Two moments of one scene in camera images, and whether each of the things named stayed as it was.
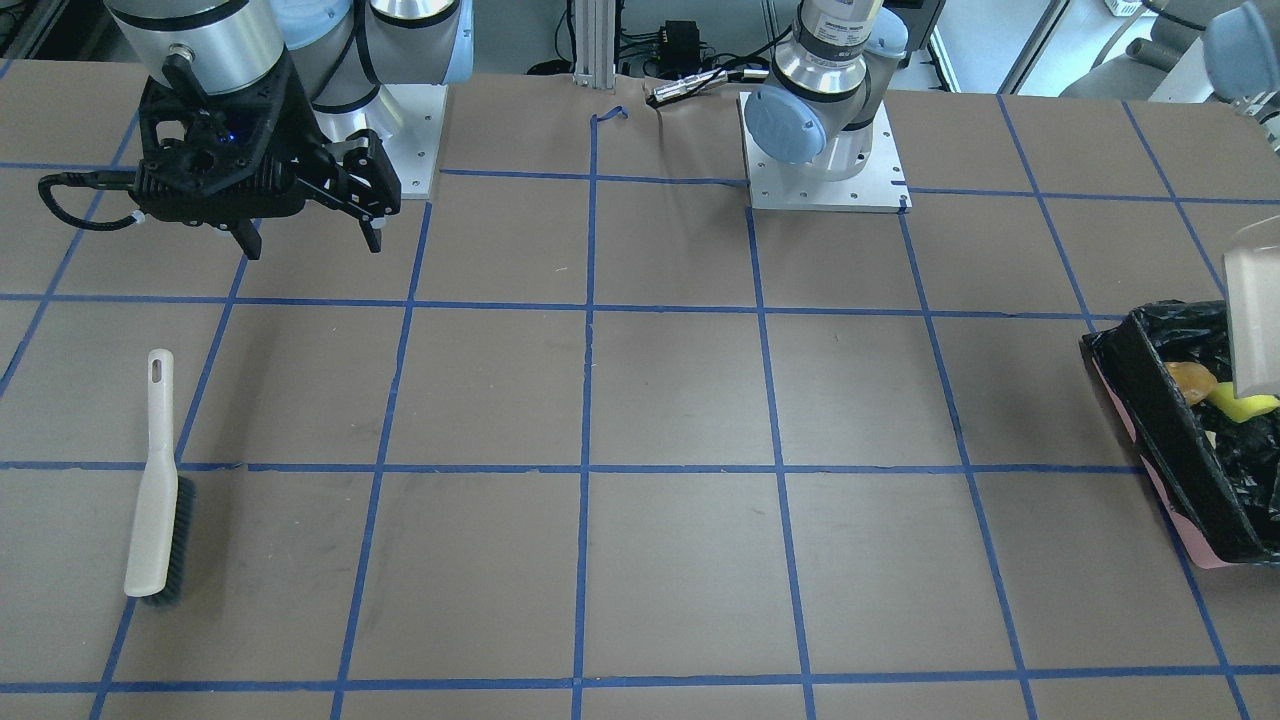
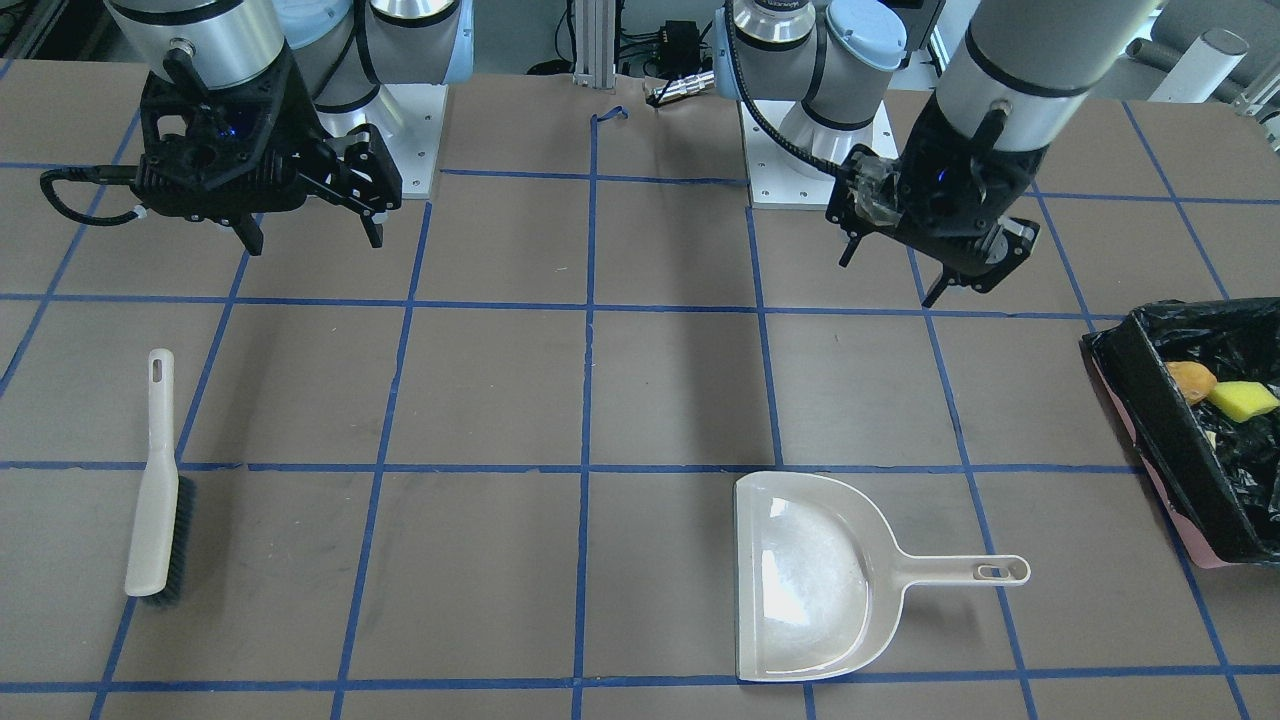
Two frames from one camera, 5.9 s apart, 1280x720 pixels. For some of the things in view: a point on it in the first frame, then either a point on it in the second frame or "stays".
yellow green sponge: (1241, 408) stays
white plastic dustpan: (1253, 294) → (820, 581)
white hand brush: (166, 522) stays
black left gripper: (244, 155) stays
